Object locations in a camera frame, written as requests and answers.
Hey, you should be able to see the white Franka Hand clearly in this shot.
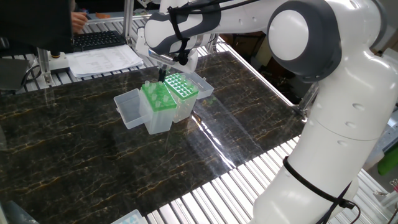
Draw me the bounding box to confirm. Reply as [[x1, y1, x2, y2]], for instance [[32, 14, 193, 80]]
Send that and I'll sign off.
[[135, 27, 200, 82]]

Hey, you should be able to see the clear tip box green rack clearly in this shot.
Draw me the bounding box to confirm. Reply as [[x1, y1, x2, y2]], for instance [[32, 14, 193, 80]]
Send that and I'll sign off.
[[164, 70, 215, 124], [113, 81, 178, 135]]

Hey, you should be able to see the bare person hand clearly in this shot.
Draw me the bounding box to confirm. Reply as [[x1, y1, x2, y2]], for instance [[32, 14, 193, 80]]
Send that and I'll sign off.
[[70, 11, 88, 34]]

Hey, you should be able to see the white paper stack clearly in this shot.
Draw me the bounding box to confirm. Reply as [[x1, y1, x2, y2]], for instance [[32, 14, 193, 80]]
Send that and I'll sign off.
[[65, 44, 145, 79]]

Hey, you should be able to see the black keyboard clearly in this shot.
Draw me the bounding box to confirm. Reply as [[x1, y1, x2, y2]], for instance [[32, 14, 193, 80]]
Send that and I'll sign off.
[[72, 30, 127, 53]]

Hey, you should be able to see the white stand base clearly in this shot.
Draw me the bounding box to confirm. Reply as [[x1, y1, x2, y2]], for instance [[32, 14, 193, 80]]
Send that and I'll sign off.
[[49, 51, 71, 75]]

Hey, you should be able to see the beige cardboard panel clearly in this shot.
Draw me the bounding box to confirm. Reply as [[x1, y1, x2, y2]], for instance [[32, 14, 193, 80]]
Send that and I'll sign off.
[[256, 37, 272, 66]]

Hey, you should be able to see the black marble pattern board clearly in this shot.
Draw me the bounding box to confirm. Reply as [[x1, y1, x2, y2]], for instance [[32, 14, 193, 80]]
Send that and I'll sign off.
[[0, 50, 308, 224]]

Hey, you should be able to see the black computer monitor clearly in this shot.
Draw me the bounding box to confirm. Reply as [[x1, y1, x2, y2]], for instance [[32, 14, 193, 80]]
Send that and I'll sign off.
[[0, 0, 75, 54]]

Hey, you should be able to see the diagonal aluminium strut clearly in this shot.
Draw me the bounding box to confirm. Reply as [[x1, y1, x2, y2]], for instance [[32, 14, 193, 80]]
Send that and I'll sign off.
[[295, 82, 320, 121]]

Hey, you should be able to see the clear tip box blue rack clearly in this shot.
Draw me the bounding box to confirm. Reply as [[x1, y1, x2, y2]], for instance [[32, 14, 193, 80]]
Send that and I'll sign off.
[[111, 208, 147, 224]]

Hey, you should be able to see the black flat box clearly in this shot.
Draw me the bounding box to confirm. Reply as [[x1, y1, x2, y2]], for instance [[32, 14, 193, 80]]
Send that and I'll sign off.
[[0, 57, 31, 91]]

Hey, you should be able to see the grey rounded object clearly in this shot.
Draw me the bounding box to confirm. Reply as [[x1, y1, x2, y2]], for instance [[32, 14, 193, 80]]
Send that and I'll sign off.
[[0, 200, 40, 224]]

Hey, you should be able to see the green flat object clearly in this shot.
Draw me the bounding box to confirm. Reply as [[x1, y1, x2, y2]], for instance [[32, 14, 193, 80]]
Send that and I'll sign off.
[[377, 146, 398, 177]]

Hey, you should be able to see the black camera cable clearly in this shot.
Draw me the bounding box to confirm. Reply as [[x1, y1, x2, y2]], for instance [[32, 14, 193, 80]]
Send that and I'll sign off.
[[167, 0, 361, 224]]

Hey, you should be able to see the tall aluminium frame post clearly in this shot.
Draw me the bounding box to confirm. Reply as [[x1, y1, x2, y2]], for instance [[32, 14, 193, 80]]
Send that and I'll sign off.
[[122, 0, 136, 47]]

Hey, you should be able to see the short aluminium frame post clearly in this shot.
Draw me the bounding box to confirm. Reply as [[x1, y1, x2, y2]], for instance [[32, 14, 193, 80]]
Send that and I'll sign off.
[[36, 48, 53, 88]]

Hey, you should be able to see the black arm strap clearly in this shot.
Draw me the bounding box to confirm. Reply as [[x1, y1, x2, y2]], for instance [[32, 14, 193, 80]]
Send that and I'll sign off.
[[282, 156, 355, 210]]

